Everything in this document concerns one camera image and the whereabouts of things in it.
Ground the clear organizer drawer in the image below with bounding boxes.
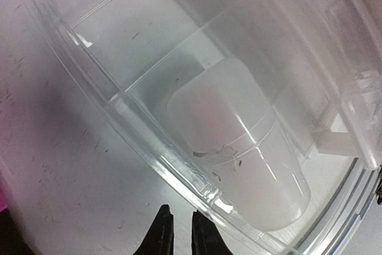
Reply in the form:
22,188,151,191
26,0,381,254

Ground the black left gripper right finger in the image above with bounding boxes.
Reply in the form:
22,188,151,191
191,211,230,255

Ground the white cosmetic bottle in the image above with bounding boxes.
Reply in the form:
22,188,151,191
167,59,311,231

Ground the pink cartoon suitcase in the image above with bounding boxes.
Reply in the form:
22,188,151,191
0,176,8,212

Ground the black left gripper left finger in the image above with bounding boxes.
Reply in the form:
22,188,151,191
140,204,174,255

